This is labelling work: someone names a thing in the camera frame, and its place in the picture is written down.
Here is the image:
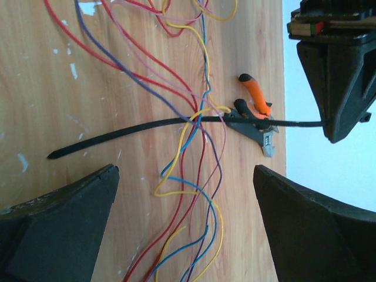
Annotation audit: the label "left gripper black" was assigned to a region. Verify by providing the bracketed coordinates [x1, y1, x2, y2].
[287, 0, 375, 143]

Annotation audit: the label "black zip tie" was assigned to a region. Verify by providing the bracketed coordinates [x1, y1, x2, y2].
[46, 116, 327, 160]

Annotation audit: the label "blue wire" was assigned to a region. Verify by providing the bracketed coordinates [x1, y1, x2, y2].
[140, 0, 218, 282]

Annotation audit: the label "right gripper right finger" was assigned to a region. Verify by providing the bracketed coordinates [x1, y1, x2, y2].
[253, 165, 375, 281]

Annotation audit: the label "pink wire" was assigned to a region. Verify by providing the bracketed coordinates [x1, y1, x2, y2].
[110, 0, 227, 259]

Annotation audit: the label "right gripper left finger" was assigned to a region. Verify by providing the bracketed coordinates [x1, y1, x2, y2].
[1, 164, 120, 281]

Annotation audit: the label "yellow wire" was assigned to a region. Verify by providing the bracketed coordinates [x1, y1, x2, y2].
[154, 0, 238, 282]

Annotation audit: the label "long red wire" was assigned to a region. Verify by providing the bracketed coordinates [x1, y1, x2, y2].
[43, 0, 206, 282]

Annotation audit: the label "small orange needle-nose pliers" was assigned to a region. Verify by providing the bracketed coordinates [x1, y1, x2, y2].
[234, 73, 271, 120]

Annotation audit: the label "black adjustable wrench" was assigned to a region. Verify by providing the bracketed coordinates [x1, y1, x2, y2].
[224, 108, 275, 157]

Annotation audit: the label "purple grey wire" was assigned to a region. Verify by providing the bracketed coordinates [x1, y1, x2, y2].
[73, 0, 224, 282]

